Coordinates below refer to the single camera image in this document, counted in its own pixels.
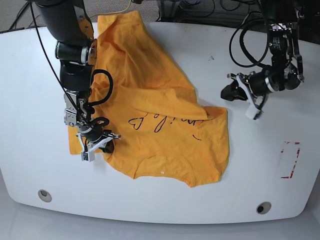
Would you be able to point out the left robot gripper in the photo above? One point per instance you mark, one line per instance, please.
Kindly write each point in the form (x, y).
(256, 86)

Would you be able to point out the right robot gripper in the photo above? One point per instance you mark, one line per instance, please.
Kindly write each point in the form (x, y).
(93, 138)

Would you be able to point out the orange yellow t-shirt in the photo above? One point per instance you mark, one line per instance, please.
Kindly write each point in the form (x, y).
(153, 107)

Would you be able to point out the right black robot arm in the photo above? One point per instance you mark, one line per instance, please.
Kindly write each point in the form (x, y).
(76, 50)

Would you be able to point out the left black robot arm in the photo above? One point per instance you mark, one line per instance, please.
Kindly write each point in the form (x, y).
(280, 19)

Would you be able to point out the red tape rectangle marking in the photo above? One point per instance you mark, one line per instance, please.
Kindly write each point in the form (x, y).
(289, 156)

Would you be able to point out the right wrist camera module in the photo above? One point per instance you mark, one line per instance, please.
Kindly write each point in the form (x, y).
(87, 156)

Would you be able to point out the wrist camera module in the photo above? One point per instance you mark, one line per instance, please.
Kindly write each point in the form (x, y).
(87, 156)
(254, 111)

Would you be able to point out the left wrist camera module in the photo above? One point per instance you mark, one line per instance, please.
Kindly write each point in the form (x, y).
(254, 111)

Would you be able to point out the left table cable grommet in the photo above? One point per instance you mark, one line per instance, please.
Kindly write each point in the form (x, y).
(45, 196)

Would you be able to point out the table cable grommet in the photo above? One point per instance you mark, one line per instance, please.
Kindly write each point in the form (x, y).
(45, 196)
(263, 208)

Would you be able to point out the right table cable grommet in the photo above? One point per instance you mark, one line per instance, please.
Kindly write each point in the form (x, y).
(263, 208)

